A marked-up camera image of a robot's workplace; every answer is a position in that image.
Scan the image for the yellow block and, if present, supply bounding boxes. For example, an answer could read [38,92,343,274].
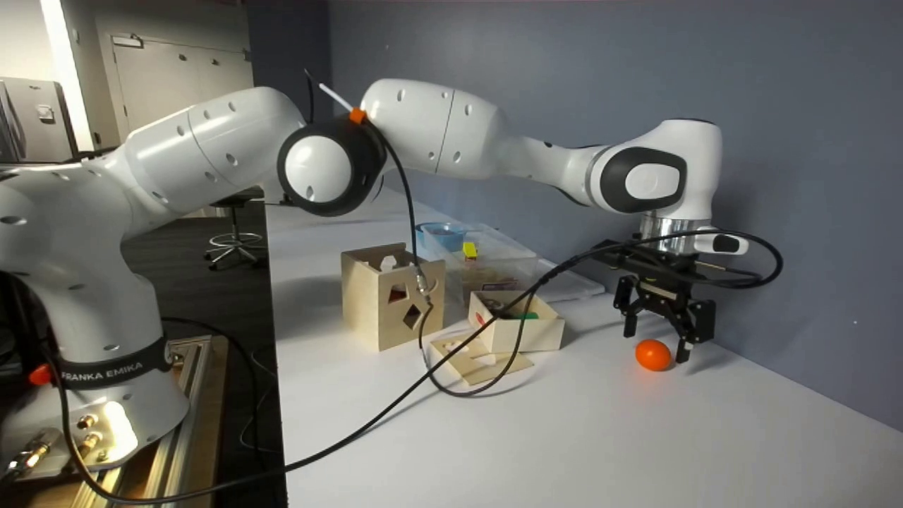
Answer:
[459,243,478,259]

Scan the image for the clear plastic bin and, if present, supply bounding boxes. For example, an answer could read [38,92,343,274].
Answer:
[444,237,607,303]

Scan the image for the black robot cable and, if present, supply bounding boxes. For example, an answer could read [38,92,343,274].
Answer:
[52,68,783,505]

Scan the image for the orange ball block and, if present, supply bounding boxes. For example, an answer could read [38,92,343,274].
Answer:
[635,338,673,372]

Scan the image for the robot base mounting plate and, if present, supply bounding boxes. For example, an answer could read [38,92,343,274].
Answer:
[0,334,231,508]

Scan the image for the black office chair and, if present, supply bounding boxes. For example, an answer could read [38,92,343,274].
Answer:
[203,189,265,272]

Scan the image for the wooden shape sorter cube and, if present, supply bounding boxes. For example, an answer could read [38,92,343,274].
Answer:
[340,243,444,353]

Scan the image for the wooden box lid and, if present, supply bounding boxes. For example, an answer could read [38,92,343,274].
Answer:
[428,334,533,391]

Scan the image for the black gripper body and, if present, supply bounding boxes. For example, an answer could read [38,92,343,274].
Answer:
[611,245,717,341]

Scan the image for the small open wooden box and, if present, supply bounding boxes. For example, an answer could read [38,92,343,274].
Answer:
[468,290,563,353]

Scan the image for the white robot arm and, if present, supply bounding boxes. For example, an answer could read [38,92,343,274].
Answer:
[0,80,721,467]

